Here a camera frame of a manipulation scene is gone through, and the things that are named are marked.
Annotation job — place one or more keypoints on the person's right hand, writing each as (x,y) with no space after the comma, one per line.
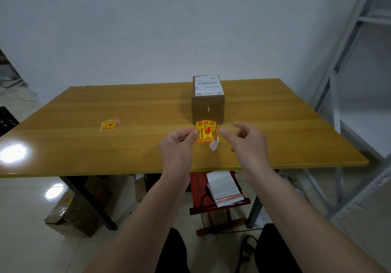
(252,150)

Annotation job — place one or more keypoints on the person's left hand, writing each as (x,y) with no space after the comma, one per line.
(175,153)

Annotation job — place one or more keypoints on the white sticker backing paper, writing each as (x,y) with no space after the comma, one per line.
(214,145)

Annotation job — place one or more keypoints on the yellow red sticker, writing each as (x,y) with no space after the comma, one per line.
(207,130)

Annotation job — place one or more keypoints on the brown cardboard box white label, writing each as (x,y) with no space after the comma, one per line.
(207,111)

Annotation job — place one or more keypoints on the pile of yellow red stickers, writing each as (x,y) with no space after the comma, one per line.
(109,125)

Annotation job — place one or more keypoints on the person's left forearm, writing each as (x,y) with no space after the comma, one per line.
(143,230)

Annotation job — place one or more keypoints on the person's right forearm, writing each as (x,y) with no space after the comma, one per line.
(305,224)

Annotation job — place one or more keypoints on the small open cardboard carton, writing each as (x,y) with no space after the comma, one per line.
(140,188)

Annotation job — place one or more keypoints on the person's black sandal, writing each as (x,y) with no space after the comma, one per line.
(246,248)

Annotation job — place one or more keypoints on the person's black trousers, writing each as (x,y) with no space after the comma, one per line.
(174,254)

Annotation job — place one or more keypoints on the taped brown cardboard carton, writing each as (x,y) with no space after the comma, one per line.
(76,211)

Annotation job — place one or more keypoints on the red wooden stool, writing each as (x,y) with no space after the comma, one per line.
(198,190)

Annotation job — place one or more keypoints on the white notebook red edge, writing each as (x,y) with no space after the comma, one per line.
(223,187)

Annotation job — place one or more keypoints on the wooden table black legs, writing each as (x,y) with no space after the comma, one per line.
(122,105)

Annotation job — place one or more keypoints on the white metal shelf rack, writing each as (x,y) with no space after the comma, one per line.
(345,43)

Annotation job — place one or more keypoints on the black plastic crate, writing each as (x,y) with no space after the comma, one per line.
(7,123)

